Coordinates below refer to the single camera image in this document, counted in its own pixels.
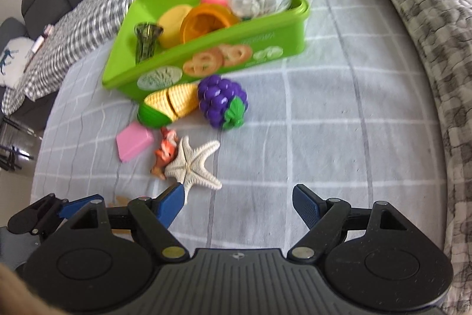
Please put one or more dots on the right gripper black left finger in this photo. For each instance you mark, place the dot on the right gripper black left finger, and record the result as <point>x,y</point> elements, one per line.
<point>150,219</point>

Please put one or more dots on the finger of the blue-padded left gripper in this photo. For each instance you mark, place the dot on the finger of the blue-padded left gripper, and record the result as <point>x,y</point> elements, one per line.
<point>40,217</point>
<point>70,208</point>

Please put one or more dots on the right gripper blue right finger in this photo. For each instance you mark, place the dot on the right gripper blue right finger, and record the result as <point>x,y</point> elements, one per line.
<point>325,220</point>

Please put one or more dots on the white starfish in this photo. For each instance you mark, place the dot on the white starfish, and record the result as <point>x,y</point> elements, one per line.
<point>188,168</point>

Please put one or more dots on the small orange fox figurine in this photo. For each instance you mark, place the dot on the small orange fox figurine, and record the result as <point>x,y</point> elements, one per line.
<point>165,153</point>

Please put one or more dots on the pink rectangular box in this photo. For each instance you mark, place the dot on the pink rectangular box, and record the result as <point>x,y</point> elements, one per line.
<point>132,140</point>

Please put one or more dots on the toy corn cob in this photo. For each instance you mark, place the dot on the toy corn cob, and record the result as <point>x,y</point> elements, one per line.
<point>162,108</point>

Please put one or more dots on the purple toy grapes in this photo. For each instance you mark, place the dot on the purple toy grapes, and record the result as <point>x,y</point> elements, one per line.
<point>223,102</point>

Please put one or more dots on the leopard triangle hair clip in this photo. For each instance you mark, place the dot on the leopard triangle hair clip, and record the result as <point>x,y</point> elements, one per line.
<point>147,35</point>

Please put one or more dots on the yellow toy pot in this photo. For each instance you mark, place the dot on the yellow toy pot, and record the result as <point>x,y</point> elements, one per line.
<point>171,22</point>

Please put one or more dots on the orange ribbed toy slice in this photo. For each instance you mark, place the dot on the orange ribbed toy slice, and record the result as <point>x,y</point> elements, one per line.
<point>205,19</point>

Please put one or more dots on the white cushion with print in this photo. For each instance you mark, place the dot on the white cushion with print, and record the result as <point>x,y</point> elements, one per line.
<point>14,57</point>

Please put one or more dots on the green plastic cookie box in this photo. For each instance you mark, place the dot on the green plastic cookie box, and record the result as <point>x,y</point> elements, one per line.
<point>247,44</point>

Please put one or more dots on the grey checkered sofa blanket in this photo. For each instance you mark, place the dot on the grey checkered sofa blanket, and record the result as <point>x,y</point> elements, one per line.
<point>440,31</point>

